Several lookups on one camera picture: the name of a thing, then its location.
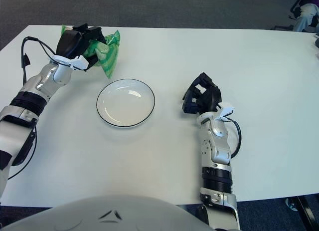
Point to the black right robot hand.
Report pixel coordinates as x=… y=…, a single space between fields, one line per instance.
x=208 y=98

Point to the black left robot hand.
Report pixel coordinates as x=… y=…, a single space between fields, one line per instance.
x=69 y=44

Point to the green potato chip bag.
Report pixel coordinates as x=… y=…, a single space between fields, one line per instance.
x=112 y=56

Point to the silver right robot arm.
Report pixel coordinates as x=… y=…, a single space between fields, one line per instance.
x=216 y=146

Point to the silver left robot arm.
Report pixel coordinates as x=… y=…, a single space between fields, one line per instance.
x=40 y=83

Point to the white plate with black rim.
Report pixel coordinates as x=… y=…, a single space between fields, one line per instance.
x=125 y=106

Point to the black office chair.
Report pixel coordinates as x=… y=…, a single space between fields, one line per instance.
x=284 y=27

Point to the seated person in grey trousers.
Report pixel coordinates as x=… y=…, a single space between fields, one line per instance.
x=305 y=16

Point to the black table leg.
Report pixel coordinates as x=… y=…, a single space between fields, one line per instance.
x=305 y=211

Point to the grey robot torso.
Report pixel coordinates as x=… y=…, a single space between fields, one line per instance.
x=112 y=213

